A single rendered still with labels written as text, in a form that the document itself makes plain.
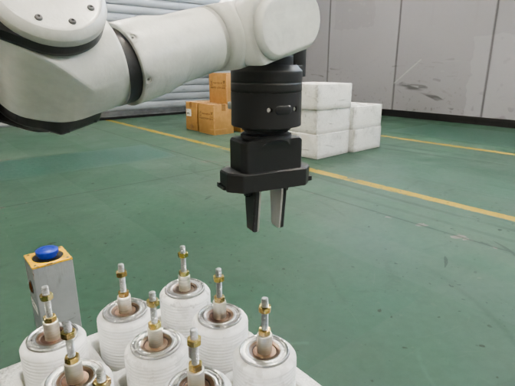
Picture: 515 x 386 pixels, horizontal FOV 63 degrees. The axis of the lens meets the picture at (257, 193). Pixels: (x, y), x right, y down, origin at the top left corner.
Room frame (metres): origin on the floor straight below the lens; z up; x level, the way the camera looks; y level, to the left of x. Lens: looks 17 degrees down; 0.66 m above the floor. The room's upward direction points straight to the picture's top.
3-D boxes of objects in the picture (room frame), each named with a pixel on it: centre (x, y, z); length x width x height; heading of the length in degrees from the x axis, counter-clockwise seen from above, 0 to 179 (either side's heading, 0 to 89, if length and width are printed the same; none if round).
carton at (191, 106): (4.66, 0.60, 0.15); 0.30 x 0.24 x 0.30; 129
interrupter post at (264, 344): (0.53, -0.01, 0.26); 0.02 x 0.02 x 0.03
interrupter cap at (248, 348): (0.53, -0.01, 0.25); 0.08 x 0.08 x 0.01
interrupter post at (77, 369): (0.47, 0.25, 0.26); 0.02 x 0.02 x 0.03
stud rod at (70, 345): (0.47, 0.25, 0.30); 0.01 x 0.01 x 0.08
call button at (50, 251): (0.73, 0.40, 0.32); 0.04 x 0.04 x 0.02
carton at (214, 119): (4.39, 0.43, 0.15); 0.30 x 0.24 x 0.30; 39
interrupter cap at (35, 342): (0.57, 0.32, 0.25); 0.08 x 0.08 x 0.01
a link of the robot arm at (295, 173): (0.54, -0.01, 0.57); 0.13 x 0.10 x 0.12; 117
